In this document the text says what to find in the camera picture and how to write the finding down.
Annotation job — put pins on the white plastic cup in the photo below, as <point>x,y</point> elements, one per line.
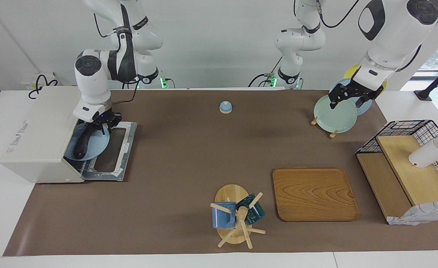
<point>425,154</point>

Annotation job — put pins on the light blue standing plate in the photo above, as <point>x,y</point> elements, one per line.
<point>366,108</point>

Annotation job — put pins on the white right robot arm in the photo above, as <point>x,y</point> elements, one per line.
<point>92,85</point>

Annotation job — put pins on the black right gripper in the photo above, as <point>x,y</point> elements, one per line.
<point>107,119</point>

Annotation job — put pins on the wooden mug tree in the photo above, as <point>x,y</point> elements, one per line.
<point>231,193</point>

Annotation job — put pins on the blue enamel mug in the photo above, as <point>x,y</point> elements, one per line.
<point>221,217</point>

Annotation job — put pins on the wooden plate rack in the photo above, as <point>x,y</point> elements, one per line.
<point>332,134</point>

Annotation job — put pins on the white toaster oven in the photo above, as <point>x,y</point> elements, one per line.
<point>36,145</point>

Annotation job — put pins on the dark green mug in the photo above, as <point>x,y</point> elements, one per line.
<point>255,214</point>

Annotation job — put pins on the dark purple eggplant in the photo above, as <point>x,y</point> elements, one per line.
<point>81,147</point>

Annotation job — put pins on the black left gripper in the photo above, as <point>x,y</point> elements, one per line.
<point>349,89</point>

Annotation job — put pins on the yellow standing plate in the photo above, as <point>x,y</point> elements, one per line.
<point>351,70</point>

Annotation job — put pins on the brown table mat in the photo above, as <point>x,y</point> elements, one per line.
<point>185,167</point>

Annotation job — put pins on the stepped wooden shelf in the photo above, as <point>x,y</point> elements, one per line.
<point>419,182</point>

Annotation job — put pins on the square wooden tray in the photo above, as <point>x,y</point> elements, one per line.
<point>313,193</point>

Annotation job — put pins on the pale green standing plate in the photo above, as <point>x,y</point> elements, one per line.
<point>334,117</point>

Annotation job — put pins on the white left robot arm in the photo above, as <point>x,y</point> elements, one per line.
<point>393,37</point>

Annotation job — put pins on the white checked cloth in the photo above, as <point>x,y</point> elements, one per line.
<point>419,215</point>

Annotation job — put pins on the black angled stand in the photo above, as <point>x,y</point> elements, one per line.
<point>436,82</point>

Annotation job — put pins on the small blue call bell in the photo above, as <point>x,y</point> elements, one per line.
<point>225,108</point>

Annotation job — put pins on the light blue plate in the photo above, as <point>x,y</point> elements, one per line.
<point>366,108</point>
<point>98,145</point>

